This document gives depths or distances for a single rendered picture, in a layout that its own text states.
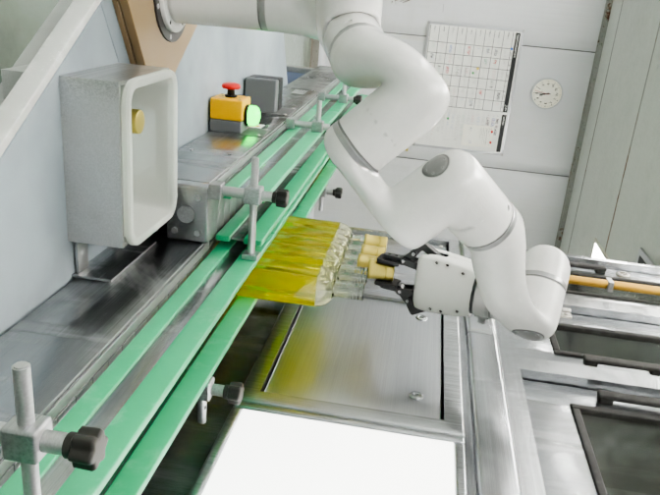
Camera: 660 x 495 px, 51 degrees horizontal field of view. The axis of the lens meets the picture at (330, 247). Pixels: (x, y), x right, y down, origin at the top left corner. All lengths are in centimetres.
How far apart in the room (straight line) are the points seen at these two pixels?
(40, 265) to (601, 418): 90
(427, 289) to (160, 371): 51
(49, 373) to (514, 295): 59
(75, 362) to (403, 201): 43
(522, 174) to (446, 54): 142
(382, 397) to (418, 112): 46
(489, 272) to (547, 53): 617
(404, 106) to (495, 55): 616
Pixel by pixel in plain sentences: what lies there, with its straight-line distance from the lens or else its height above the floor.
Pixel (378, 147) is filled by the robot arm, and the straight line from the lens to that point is 88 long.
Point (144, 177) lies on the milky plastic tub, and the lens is 110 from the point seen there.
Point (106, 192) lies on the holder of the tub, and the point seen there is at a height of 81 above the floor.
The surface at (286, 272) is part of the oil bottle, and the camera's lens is 113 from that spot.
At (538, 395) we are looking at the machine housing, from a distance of 128.
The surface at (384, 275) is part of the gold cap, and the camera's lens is 118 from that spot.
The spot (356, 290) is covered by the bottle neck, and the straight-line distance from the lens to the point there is 114.
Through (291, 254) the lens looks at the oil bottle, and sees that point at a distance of 119.
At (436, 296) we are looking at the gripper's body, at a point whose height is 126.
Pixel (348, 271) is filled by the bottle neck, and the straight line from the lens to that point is 119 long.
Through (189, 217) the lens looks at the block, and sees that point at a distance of 113.
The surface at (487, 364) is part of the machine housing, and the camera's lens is 126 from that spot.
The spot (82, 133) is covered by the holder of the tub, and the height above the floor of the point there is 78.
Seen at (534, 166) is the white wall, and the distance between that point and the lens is 725.
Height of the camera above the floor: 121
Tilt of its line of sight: 6 degrees down
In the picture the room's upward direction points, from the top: 97 degrees clockwise
